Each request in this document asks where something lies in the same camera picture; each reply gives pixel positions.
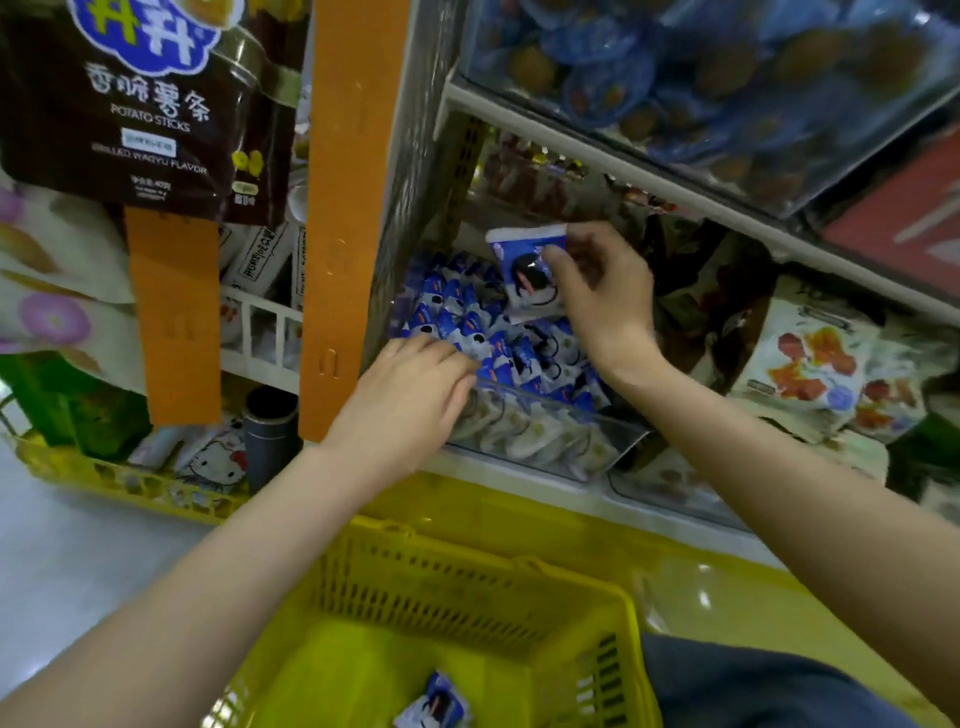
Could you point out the green snack bags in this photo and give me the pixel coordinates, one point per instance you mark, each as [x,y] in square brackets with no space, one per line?
[68,405]

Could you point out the grey trousers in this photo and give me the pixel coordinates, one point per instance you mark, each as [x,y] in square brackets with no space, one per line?
[765,690]

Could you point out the black potato stick bag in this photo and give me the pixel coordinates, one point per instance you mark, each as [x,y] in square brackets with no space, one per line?
[143,120]

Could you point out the row of small brown packets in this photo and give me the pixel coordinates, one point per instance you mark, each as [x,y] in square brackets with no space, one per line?
[555,177]

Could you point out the orange hanging strip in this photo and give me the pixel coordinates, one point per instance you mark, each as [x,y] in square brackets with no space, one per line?
[173,323]

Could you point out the yellow plastic shopping basket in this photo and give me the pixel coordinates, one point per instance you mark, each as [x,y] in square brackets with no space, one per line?
[300,660]

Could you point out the red price sign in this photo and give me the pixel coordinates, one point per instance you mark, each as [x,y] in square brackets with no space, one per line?
[908,225]

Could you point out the pile of blue jelly cups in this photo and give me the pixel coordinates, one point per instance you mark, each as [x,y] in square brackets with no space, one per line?
[705,68]

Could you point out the person's left hand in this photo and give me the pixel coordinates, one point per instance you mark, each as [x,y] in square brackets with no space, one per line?
[398,413]

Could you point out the person's left forearm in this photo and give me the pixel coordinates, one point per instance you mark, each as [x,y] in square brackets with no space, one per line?
[180,600]

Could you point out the row of fruit print bags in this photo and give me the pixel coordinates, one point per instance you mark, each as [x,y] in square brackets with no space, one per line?
[818,360]

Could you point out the white cartoon print packet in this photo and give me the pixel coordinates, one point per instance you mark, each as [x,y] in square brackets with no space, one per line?
[210,458]

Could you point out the yellow floor basket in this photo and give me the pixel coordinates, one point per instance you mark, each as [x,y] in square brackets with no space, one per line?
[105,480]

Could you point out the dark grey cylinder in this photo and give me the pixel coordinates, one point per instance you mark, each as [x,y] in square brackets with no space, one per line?
[270,443]

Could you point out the orange shelf post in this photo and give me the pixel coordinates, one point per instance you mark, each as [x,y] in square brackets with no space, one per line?
[353,210]

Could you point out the person's right forearm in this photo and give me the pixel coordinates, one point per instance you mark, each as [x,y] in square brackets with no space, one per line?
[810,510]

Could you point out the clear plastic bin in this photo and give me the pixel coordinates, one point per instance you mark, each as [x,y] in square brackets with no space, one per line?
[668,488]
[615,450]

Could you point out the person's right hand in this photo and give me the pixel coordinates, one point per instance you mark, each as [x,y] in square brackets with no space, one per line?
[608,300]

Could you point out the pile of blue snack packets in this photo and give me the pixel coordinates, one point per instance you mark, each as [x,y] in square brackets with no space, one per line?
[518,360]

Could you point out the store shelf with yellow base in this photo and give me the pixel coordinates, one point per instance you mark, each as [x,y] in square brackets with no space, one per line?
[705,600]

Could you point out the white card packet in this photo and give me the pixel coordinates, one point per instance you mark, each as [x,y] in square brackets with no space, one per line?
[263,258]

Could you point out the purple white snack bag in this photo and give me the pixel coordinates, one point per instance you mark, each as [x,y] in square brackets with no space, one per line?
[53,240]
[57,323]

